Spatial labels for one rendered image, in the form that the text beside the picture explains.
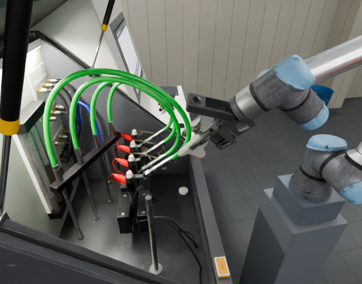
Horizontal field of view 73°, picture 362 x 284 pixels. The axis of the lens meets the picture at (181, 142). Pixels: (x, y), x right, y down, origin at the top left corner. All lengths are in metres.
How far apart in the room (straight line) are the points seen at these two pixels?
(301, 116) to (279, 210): 0.58
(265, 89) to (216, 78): 2.88
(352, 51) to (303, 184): 0.48
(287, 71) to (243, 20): 2.85
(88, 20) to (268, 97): 0.64
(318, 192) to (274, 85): 0.59
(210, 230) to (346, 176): 0.44
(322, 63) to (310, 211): 0.54
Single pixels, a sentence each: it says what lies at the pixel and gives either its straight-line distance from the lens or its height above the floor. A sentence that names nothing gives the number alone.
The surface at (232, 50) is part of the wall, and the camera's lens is 3.39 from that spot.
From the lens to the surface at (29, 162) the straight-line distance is 0.80.
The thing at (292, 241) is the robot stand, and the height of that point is 0.75.
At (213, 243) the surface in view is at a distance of 0.78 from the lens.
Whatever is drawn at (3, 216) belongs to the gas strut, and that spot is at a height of 1.32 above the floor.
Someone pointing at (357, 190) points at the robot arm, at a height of 1.09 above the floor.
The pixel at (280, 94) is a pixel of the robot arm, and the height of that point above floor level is 1.39.
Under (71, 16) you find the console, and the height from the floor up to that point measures 1.49.
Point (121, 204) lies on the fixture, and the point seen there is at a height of 0.98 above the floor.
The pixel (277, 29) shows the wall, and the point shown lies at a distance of 3.61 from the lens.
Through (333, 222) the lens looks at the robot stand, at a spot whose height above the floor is 0.80.
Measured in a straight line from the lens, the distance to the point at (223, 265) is 0.73.
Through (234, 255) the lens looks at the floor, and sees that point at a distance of 1.90.
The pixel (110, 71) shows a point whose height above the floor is 1.42.
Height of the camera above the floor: 1.59
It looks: 34 degrees down
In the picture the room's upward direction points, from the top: straight up
